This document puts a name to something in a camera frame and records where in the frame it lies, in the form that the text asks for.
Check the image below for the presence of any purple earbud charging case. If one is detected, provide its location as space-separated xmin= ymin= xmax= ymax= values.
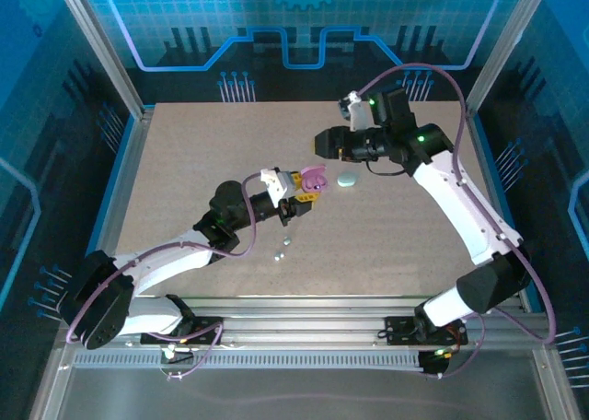
xmin=299 ymin=163 xmax=331 ymax=193

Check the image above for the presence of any mint earbud charging case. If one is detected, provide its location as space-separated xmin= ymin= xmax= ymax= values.
xmin=336 ymin=170 xmax=361 ymax=192

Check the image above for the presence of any small black circuit board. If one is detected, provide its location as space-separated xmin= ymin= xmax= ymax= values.
xmin=417 ymin=345 xmax=452 ymax=379
xmin=158 ymin=342 xmax=197 ymax=367

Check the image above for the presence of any aluminium side rail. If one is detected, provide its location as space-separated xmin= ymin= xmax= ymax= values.
xmin=462 ymin=101 xmax=583 ymax=420
xmin=27 ymin=106 xmax=156 ymax=420

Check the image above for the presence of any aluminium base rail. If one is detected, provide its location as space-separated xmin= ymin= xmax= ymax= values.
xmin=59 ymin=294 xmax=556 ymax=355

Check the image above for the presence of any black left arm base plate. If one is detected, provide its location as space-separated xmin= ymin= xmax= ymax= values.
xmin=139 ymin=316 xmax=225 ymax=347

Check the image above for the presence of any aluminium frame post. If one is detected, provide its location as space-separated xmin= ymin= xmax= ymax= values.
xmin=51 ymin=0 xmax=147 ymax=120
xmin=463 ymin=0 xmax=556 ymax=117

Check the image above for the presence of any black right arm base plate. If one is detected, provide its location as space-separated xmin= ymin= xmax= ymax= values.
xmin=383 ymin=315 xmax=469 ymax=347

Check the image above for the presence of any slotted grey cable duct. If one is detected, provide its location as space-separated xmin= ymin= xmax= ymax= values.
xmin=72 ymin=351 xmax=427 ymax=371

